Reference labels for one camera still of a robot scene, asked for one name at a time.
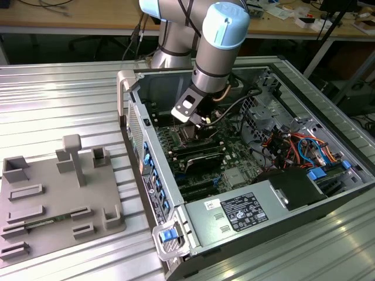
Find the thin metal locking lever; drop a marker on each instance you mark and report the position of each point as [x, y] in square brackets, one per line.
[173, 123]
[183, 142]

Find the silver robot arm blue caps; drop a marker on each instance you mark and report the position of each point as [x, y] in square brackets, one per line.
[211, 58]

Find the CPU socket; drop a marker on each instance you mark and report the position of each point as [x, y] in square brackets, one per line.
[184, 134]

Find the black RAM slot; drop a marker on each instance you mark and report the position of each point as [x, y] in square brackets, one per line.
[202, 152]
[196, 145]

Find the perforated metal drive cage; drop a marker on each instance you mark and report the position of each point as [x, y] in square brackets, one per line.
[263, 111]

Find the green motherboard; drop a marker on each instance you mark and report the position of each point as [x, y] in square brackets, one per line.
[234, 155]

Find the black graphics card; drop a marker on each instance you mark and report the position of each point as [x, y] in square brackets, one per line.
[205, 164]

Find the black plastic shroud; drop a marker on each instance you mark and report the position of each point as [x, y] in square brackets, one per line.
[293, 187]

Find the grey power supply unit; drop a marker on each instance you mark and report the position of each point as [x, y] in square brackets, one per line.
[202, 225]

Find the black office chair base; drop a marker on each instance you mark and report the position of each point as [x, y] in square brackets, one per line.
[99, 44]

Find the blue disk carrier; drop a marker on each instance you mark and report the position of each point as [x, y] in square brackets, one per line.
[317, 174]

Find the white tray black inlay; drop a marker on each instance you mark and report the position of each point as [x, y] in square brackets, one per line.
[307, 21]

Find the blue case latch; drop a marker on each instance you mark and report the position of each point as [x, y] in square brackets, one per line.
[168, 235]

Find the blue plastic clip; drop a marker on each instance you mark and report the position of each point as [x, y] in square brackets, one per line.
[345, 164]

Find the open black grey PC case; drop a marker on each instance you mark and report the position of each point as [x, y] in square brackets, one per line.
[293, 231]

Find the wooden desk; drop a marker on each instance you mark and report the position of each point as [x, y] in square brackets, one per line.
[88, 14]

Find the grey parts rack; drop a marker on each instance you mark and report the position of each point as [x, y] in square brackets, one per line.
[58, 190]

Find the white brown box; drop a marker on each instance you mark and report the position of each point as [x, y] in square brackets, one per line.
[364, 24]

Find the green RAM stick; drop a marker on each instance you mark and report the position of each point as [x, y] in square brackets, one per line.
[48, 220]

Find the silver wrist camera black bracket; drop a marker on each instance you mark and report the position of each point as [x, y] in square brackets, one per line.
[183, 112]

